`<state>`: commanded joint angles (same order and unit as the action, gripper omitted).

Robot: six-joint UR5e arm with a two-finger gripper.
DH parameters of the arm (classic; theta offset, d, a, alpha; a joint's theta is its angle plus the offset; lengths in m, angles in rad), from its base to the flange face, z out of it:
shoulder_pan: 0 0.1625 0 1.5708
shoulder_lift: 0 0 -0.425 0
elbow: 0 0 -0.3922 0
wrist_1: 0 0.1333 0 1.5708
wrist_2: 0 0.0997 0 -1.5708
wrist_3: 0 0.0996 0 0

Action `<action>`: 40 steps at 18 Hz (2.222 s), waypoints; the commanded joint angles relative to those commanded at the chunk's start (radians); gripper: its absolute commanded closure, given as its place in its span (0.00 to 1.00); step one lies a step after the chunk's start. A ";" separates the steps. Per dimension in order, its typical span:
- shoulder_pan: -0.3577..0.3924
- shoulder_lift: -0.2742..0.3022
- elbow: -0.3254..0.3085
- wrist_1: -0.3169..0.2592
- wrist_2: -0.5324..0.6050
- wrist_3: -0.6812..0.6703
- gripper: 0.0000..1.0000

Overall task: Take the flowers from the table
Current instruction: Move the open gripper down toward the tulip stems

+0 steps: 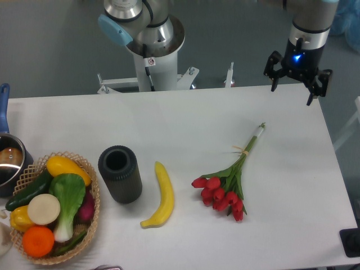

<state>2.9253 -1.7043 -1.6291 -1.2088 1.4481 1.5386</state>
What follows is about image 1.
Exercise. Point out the dark grey ribbed vase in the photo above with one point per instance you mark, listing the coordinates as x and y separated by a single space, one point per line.
119 169

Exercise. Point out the green bean pod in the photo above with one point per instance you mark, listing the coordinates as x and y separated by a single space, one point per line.
69 246

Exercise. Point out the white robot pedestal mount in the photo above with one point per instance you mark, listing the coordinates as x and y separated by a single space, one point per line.
155 55

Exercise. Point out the yellow bell pepper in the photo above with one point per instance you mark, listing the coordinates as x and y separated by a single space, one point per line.
19 219

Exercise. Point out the yellow banana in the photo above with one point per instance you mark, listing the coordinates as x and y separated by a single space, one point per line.
167 199

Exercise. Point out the green cucumber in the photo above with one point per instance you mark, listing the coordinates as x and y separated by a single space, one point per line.
37 187

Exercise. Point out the white round radish slice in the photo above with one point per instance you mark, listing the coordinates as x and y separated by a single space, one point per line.
43 209

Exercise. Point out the green bok choy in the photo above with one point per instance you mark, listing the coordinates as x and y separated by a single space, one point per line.
70 190

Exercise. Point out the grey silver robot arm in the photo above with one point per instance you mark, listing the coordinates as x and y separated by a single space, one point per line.
310 26

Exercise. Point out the orange fruit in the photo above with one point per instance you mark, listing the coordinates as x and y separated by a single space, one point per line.
38 241

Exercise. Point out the blue plastic bag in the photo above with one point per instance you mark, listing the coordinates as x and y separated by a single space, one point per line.
346 23

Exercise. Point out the white frame at right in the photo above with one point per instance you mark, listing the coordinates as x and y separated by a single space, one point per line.
348 129

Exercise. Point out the purple red radish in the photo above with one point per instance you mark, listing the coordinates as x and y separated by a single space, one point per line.
87 209

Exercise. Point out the small white garlic piece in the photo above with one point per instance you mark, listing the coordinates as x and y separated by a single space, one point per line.
3 214

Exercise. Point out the woven wicker basket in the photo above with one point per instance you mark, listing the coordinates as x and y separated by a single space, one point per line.
87 229

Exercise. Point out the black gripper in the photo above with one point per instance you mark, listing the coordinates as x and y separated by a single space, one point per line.
302 66

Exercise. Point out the yellow squash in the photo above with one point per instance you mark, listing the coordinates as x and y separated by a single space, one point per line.
57 165

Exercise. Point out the person's dark hair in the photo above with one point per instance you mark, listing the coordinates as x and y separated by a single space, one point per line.
108 267

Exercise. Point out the blue handled saucepan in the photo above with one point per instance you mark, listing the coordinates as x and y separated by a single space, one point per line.
14 156

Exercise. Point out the red tulip bouquet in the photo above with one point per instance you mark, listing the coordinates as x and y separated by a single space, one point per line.
222 190

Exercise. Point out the black device at table edge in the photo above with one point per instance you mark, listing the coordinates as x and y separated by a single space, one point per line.
350 241

